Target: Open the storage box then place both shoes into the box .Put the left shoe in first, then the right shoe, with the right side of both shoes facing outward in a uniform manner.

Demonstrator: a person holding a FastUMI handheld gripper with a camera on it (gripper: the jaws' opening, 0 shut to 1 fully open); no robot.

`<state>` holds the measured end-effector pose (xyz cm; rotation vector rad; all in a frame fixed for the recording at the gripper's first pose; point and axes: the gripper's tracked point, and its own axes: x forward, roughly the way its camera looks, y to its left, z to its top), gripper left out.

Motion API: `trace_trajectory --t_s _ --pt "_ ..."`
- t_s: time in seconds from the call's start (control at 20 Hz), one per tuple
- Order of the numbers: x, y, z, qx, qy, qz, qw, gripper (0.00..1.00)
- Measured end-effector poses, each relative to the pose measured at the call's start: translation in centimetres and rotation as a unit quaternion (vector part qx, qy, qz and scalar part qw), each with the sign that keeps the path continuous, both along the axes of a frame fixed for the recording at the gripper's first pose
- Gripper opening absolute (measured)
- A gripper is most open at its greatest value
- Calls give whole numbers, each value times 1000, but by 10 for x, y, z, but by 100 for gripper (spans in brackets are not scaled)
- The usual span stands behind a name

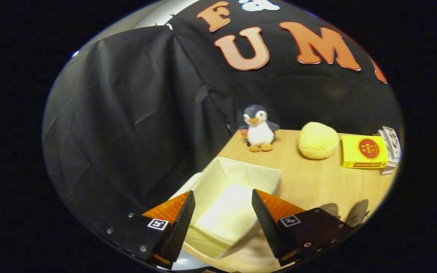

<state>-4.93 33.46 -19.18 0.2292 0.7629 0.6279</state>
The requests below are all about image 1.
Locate white book bird print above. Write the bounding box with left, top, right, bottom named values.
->
left=382, top=126, right=401, bottom=160

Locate beige fabric storage box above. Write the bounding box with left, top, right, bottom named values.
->
left=167, top=157, right=282, bottom=260

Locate yellow book red circle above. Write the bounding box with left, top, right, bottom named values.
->
left=341, top=135, right=389, bottom=169

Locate penguin plush toy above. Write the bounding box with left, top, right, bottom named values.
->
left=239, top=105, right=281, bottom=153

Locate dark brown shoe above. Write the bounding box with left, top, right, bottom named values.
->
left=319, top=203, right=341, bottom=221
left=346, top=199, right=371, bottom=228

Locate plain white book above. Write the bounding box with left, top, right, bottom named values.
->
left=379, top=161, right=398, bottom=175

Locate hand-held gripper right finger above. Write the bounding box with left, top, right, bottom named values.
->
left=252, top=189, right=357, bottom=267

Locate white book printed cover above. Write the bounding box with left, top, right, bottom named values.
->
left=377, top=130, right=392, bottom=152

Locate yellow round plush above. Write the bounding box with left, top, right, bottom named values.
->
left=298, top=122, right=340, bottom=160

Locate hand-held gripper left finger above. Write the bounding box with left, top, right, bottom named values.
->
left=103, top=190, right=196, bottom=270

